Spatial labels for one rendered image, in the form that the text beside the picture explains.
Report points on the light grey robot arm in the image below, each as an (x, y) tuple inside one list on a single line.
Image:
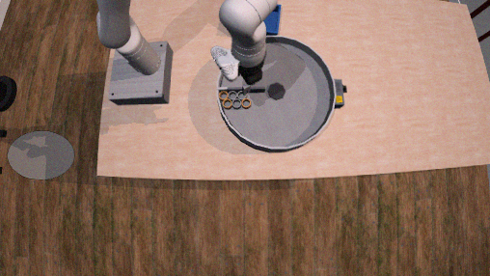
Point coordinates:
[(240, 17)]

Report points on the blue plastic crate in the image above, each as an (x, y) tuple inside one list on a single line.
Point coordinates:
[(272, 20)]

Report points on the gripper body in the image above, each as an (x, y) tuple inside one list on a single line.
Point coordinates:
[(230, 64)]

